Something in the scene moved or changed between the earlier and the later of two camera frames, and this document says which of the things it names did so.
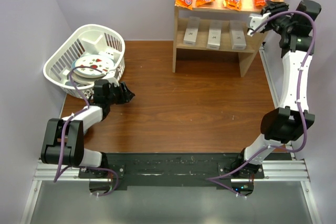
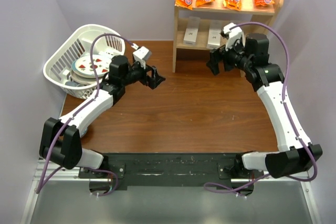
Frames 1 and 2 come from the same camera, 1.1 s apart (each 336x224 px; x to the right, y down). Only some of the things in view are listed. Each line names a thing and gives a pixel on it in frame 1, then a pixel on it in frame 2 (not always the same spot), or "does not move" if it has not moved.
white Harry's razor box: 191,34 does not move
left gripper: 125,95 to 151,82
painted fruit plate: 102,63 does not move
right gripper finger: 270,7 to 216,56
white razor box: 214,35 does not move
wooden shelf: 212,11 does not move
